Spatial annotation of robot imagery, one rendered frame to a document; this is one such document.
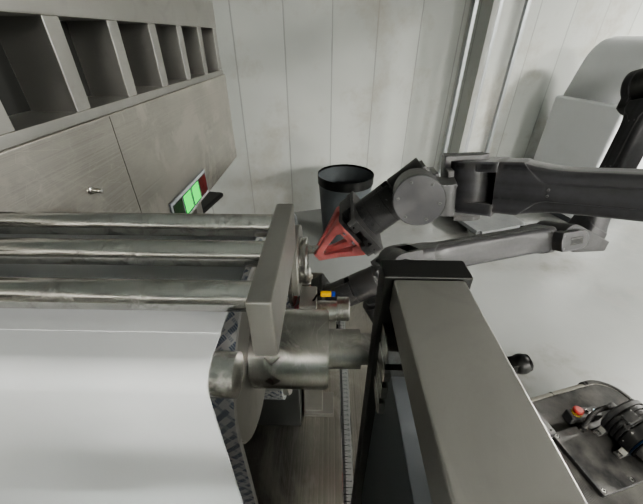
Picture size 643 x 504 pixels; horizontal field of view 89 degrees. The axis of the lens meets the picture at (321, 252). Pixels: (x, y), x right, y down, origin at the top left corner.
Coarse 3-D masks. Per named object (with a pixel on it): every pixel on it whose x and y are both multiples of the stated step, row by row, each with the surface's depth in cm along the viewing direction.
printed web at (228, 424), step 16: (256, 240) 47; (288, 304) 50; (240, 320) 21; (224, 336) 20; (224, 400) 20; (224, 416) 20; (224, 432) 21; (240, 448) 22; (240, 464) 23; (240, 480) 24; (256, 496) 27
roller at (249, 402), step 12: (252, 276) 25; (240, 324) 22; (240, 336) 22; (240, 348) 22; (240, 396) 22; (252, 396) 26; (240, 408) 22; (252, 408) 26; (240, 420) 22; (252, 420) 26; (240, 432) 22; (252, 432) 26
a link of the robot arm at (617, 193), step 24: (456, 168) 42; (480, 168) 40; (504, 168) 38; (528, 168) 37; (552, 168) 36; (576, 168) 36; (600, 168) 35; (624, 168) 35; (456, 192) 42; (480, 192) 41; (504, 192) 39; (528, 192) 37; (552, 192) 36; (576, 192) 34; (600, 192) 33; (624, 192) 32; (600, 216) 34; (624, 216) 33
